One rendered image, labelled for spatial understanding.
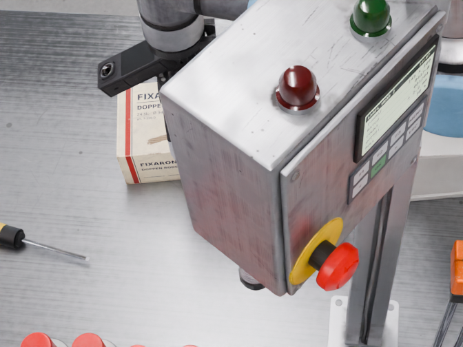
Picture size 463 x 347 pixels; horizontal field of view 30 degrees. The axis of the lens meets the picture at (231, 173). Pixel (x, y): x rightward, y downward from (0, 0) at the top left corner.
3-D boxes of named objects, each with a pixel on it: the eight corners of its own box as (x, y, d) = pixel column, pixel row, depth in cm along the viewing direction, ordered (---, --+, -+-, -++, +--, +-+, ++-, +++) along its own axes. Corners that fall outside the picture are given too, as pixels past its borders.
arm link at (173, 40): (138, 34, 100) (138, -18, 105) (144, 58, 104) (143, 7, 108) (202, 29, 100) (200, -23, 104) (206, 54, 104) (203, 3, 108)
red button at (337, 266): (300, 258, 60) (333, 284, 59) (333, 221, 62) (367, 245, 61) (300, 280, 64) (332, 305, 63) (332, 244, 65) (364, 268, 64)
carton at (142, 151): (126, 184, 125) (116, 157, 118) (127, 115, 131) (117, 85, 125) (236, 174, 124) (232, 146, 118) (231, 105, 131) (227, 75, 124)
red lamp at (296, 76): (266, 100, 52) (265, 76, 50) (295, 73, 52) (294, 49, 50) (300, 122, 51) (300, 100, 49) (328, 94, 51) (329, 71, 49)
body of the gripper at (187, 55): (222, 109, 114) (216, 51, 104) (158, 114, 114) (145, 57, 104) (220, 64, 118) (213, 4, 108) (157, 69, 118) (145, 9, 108)
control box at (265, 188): (191, 230, 69) (153, 89, 53) (326, 95, 75) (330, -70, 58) (288, 308, 65) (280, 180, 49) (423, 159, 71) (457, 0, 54)
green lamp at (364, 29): (340, 29, 54) (342, 3, 52) (366, 3, 55) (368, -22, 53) (374, 49, 53) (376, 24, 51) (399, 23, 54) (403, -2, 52)
